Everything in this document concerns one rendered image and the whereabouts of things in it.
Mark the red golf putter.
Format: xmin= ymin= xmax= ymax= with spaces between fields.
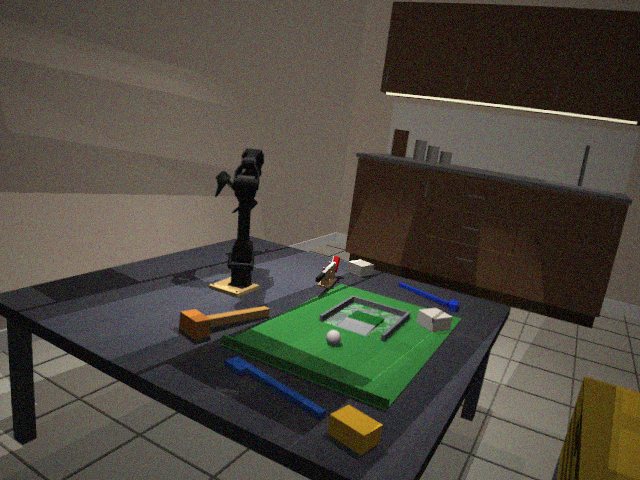
xmin=315 ymin=256 xmax=340 ymax=282

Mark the white golf ball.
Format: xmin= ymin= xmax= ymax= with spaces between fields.
xmin=326 ymin=330 xmax=341 ymax=345

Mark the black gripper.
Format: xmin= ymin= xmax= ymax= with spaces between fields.
xmin=215 ymin=171 xmax=257 ymax=213

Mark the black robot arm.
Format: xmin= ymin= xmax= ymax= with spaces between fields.
xmin=227 ymin=149 xmax=264 ymax=289

